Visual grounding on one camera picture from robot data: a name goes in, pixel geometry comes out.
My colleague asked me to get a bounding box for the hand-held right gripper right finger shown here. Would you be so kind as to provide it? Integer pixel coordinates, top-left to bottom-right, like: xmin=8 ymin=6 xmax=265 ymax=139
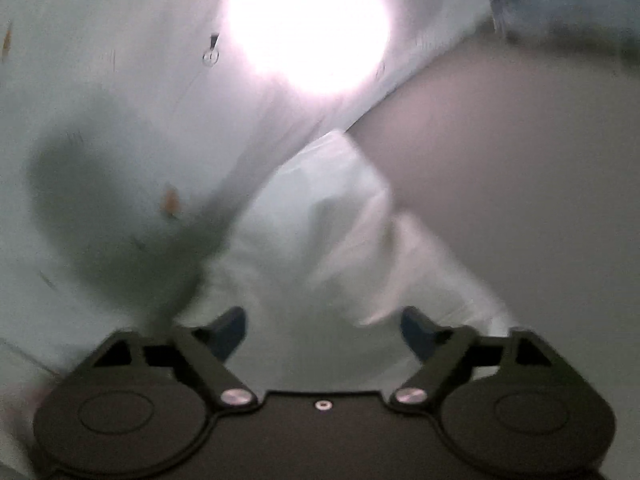
xmin=389 ymin=306 xmax=552 ymax=412

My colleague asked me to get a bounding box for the white printed cloth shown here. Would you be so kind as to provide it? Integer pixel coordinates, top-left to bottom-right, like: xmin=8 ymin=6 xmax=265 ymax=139
xmin=0 ymin=0 xmax=503 ymax=376

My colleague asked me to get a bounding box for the white garment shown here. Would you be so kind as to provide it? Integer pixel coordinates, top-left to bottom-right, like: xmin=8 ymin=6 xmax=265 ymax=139
xmin=199 ymin=129 xmax=517 ymax=392

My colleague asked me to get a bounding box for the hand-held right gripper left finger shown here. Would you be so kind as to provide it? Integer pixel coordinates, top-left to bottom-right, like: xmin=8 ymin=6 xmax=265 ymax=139
xmin=92 ymin=306 xmax=259 ymax=409

